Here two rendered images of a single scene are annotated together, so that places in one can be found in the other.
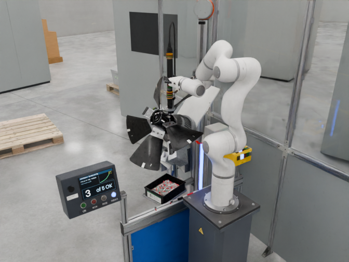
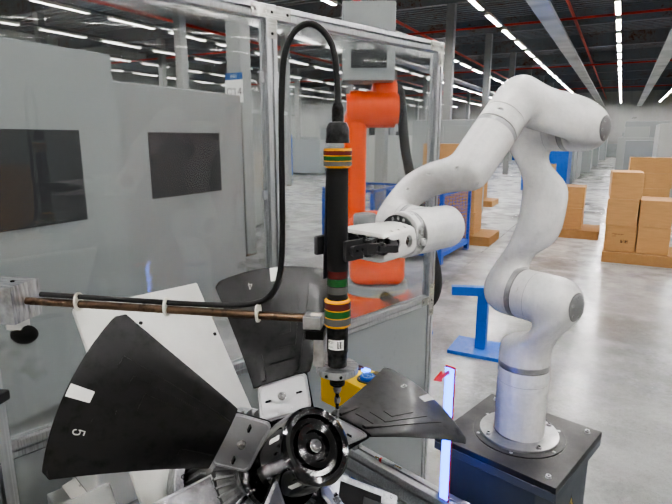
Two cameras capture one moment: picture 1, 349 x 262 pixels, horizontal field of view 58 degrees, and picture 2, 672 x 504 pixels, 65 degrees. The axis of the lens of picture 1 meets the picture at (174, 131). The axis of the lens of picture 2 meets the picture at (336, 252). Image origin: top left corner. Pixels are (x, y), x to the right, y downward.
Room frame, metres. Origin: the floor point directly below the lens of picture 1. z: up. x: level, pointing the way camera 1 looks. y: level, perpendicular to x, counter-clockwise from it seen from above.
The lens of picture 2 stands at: (2.12, 0.83, 1.68)
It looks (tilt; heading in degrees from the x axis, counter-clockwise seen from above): 12 degrees down; 259
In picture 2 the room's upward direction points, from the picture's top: straight up
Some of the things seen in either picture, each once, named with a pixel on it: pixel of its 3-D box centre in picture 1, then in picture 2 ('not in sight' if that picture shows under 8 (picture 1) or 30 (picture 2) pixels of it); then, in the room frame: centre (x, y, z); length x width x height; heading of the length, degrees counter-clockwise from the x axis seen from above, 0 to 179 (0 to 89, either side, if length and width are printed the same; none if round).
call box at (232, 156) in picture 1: (237, 155); (354, 391); (1.82, -0.41, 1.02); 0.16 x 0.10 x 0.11; 124
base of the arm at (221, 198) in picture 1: (222, 187); (521, 399); (1.43, -0.26, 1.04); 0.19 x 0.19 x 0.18
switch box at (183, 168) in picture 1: (188, 156); not in sight; (2.33, -0.12, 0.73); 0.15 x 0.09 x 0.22; 124
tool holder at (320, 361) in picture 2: (170, 102); (331, 343); (1.97, 0.03, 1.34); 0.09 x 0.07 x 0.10; 159
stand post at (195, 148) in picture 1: (195, 177); not in sight; (2.26, -0.17, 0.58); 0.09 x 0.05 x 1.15; 34
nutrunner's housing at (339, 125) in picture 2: (169, 79); (337, 252); (1.96, 0.03, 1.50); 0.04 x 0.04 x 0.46
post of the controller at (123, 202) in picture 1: (123, 207); not in sight; (1.37, 0.27, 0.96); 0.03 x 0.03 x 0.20; 34
